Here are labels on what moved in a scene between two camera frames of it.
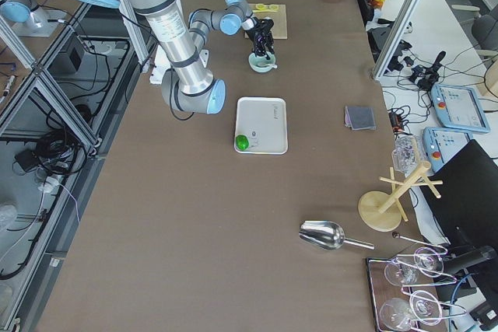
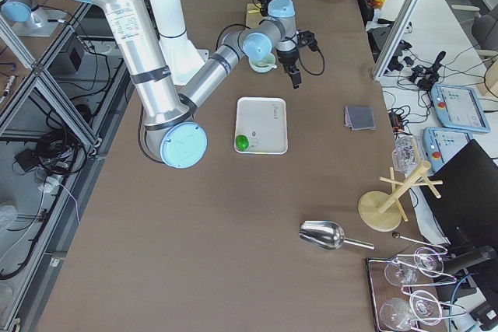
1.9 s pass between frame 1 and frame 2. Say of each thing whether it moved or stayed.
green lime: stayed
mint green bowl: stayed
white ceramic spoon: stayed
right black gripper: moved
